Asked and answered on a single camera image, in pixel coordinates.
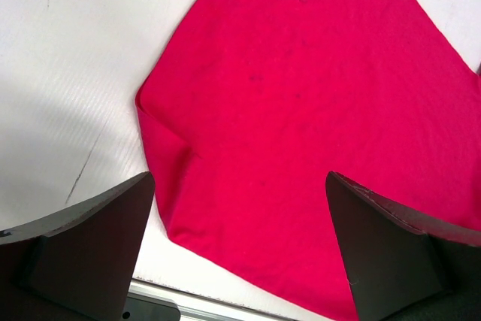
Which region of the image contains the crimson pink t-shirt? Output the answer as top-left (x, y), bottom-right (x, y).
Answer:
top-left (135, 0), bottom-right (480, 320)

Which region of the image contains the aluminium mounting rail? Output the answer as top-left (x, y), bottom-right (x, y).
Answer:
top-left (122, 279), bottom-right (301, 321)

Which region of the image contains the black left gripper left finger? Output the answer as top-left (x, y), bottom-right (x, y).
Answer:
top-left (1, 172), bottom-right (155, 320)

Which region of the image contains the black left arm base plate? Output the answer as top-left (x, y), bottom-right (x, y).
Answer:
top-left (120, 294), bottom-right (181, 321)

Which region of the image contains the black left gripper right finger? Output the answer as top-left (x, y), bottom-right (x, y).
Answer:
top-left (325, 171), bottom-right (480, 320)

